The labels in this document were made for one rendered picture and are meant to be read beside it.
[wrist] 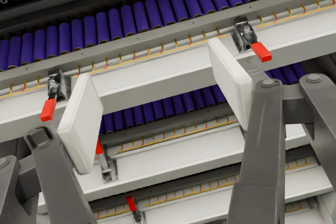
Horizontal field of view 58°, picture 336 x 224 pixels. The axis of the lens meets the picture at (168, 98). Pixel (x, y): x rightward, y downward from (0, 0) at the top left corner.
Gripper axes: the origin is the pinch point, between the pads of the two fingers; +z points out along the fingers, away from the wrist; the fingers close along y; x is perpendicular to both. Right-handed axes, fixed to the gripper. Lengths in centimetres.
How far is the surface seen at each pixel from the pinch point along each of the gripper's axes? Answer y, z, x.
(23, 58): -19.4, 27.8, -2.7
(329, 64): 30.0, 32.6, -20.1
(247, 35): 12.2, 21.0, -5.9
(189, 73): 3.7, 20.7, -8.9
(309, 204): 28, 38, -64
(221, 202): 5, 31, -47
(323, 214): 30, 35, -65
